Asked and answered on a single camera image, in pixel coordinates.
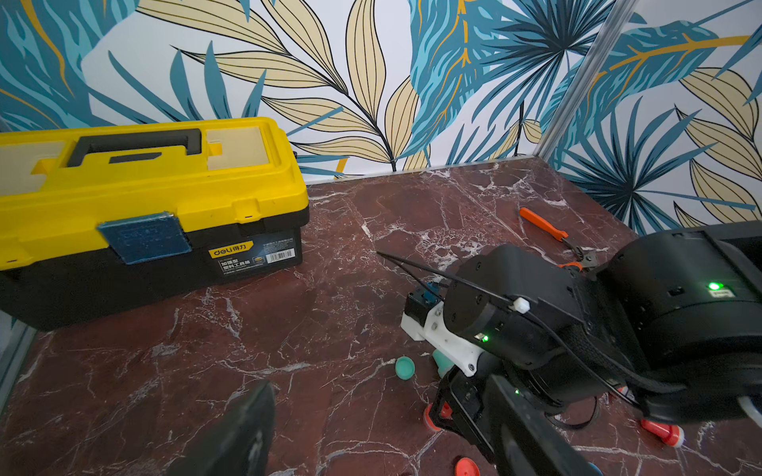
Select green stamp lying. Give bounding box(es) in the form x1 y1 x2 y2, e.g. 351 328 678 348
432 349 454 378

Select green cap top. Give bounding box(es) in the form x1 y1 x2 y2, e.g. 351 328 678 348
395 356 416 381

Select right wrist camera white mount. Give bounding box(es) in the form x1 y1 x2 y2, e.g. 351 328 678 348
400 288 483 377

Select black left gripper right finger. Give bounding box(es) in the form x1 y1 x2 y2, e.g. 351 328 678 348
485 376 595 475

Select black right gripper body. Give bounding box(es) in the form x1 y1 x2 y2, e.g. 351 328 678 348
437 362 505 461

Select orange handled pliers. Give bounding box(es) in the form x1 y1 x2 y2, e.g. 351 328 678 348
519 207 599 272

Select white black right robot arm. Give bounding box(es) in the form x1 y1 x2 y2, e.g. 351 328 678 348
432 222 761 458

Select red cap upper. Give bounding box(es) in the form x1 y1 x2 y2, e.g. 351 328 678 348
454 457 480 476

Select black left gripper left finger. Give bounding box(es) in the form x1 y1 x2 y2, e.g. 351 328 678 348
167 381 276 475

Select yellow black toolbox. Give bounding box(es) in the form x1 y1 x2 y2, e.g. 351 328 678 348
1 117 310 331

